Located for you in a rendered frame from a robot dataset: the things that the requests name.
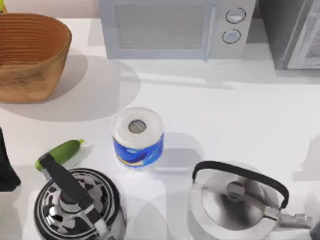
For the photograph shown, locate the microwave door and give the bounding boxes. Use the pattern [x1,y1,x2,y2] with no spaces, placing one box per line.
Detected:
[97,0,218,63]

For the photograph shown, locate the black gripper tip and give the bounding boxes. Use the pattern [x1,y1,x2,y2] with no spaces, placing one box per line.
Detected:
[0,127,22,193]

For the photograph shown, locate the blue and white paper roll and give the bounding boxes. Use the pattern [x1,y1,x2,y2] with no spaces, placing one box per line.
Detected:
[111,106,165,171]

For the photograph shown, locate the black and chrome kettle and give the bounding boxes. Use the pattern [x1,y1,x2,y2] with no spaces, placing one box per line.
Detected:
[33,153,128,240]

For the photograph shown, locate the silver kettle with black handle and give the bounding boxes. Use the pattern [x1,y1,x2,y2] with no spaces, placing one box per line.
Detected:
[187,160,314,240]

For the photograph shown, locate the green cucumber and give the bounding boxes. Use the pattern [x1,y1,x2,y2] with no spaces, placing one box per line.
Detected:
[35,139,85,172]

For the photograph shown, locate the microwave knob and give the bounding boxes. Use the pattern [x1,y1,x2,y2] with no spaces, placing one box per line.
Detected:
[225,7,247,25]
[221,28,242,45]

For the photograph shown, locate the pale microwave oven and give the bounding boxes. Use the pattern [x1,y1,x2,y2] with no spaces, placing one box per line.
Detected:
[97,0,257,63]

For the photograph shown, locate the brown wooden basket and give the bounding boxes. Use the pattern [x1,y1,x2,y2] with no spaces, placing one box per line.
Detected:
[0,13,73,104]

